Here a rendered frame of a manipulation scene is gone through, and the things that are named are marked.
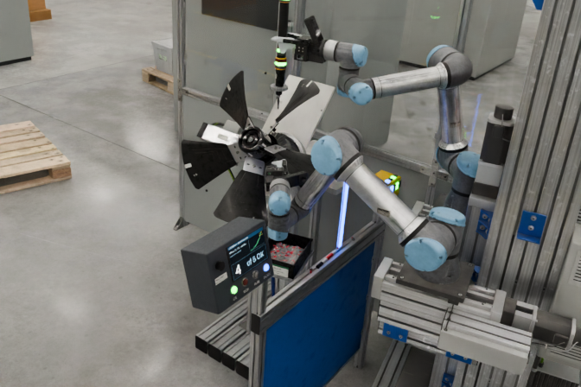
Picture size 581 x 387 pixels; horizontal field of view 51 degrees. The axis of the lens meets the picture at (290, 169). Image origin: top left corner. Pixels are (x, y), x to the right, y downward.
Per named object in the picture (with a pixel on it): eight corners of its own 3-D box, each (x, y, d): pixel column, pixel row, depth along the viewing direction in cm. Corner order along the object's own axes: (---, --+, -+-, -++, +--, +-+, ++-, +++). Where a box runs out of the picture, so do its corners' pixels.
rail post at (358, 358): (357, 361, 311) (376, 230, 278) (364, 364, 309) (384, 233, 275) (353, 365, 308) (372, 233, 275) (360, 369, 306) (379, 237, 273)
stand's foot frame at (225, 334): (269, 292, 359) (270, 281, 355) (333, 324, 336) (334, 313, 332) (194, 347, 312) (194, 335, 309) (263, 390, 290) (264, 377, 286)
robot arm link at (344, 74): (341, 101, 221) (344, 72, 217) (333, 91, 231) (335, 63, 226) (362, 101, 223) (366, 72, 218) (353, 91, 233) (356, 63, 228)
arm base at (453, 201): (483, 206, 250) (488, 184, 246) (478, 222, 238) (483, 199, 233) (447, 197, 255) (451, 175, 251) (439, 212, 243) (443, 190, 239)
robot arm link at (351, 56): (360, 71, 218) (362, 47, 215) (331, 66, 223) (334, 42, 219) (367, 66, 225) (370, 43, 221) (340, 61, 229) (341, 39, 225)
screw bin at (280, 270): (274, 243, 257) (275, 229, 254) (311, 252, 252) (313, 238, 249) (253, 269, 238) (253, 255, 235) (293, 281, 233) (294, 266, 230)
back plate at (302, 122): (204, 195, 287) (202, 194, 286) (267, 69, 298) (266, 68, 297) (295, 235, 260) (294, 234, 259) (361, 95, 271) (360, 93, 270)
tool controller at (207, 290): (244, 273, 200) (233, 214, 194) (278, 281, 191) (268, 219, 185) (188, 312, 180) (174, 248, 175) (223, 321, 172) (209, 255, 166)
